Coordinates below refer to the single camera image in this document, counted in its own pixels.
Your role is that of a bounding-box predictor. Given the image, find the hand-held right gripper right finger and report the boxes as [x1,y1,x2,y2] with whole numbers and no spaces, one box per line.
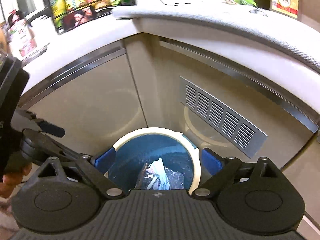
[194,148,282,200]

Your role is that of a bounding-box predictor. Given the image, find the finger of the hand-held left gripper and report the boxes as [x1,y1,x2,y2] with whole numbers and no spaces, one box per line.
[12,109,66,138]
[20,129,95,166]

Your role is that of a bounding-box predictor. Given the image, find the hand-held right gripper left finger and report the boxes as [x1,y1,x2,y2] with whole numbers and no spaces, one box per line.
[37,147,126,200]

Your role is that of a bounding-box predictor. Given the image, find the blue bin with white rim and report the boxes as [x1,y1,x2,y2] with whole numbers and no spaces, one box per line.
[107,127,201,196]

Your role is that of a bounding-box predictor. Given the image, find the person's left hand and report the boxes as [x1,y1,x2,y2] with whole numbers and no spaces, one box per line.
[0,163,33,198]

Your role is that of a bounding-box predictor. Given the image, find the crumpled clear plastic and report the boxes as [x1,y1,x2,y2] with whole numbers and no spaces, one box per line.
[165,171,185,190]

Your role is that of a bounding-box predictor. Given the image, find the beige cabinet door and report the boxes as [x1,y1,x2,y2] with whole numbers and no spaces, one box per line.
[19,47,148,160]
[125,32,320,178]

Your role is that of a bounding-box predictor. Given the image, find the silver cabinet vent grille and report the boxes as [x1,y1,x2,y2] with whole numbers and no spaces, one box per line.
[178,76,268,158]

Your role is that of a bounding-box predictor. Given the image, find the crumpled white paper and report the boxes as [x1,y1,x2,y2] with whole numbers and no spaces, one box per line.
[148,158,171,190]

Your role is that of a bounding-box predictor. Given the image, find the pink pump bottle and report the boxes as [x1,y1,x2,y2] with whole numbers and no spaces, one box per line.
[7,9,38,57]

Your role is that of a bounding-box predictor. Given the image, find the black metal rack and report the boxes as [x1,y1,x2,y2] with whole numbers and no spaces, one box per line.
[44,0,137,36]

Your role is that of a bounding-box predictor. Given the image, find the yellow green label bottle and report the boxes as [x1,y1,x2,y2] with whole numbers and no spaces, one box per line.
[48,0,67,28]

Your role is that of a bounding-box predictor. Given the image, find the black phone showing picture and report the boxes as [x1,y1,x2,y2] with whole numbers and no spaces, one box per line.
[62,6,97,32]

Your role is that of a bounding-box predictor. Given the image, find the brown jug with yellow label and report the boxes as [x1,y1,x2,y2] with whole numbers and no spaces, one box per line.
[269,0,300,20]

